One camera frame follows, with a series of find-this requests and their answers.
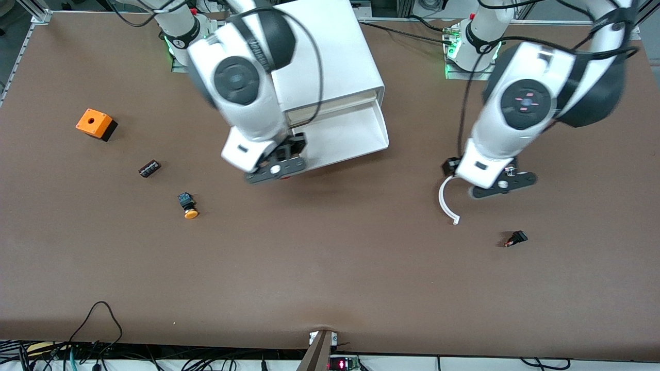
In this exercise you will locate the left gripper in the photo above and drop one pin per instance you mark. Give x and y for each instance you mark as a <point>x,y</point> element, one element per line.
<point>450,166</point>

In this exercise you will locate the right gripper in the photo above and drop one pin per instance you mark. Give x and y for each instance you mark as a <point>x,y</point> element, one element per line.
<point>292,146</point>

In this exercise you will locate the white plastic drawer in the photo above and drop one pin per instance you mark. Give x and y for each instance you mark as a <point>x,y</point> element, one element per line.
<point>356,102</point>
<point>350,134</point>

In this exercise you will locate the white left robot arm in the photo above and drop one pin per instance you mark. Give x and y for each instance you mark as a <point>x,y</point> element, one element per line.
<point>521,129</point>

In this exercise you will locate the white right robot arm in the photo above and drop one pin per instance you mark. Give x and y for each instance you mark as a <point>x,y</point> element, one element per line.
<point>247,108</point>

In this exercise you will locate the white drawer cabinet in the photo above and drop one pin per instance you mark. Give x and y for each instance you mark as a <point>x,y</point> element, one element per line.
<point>340,51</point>

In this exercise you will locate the orange push button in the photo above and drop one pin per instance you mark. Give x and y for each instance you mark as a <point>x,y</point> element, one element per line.
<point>191,213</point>

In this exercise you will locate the white curved plastic piece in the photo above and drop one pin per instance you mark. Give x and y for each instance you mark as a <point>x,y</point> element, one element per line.
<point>441,201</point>

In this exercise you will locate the small black terminal block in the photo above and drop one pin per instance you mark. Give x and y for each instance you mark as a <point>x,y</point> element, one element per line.
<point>149,168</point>

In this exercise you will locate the orange box with hole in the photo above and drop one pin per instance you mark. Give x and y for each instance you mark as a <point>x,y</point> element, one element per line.
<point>100,128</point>

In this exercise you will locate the device with red display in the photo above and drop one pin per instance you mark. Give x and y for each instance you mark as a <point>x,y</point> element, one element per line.
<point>343,365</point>

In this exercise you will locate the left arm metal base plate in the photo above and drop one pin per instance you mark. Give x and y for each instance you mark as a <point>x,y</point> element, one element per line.
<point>464,76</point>

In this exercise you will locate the small black rocker switch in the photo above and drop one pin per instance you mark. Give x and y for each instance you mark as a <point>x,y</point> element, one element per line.
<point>518,237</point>

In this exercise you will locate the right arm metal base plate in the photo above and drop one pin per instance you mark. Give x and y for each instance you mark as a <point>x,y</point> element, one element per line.
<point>179,68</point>

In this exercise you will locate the aluminium frame rail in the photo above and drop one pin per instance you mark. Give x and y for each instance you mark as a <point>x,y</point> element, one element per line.
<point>41,13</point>

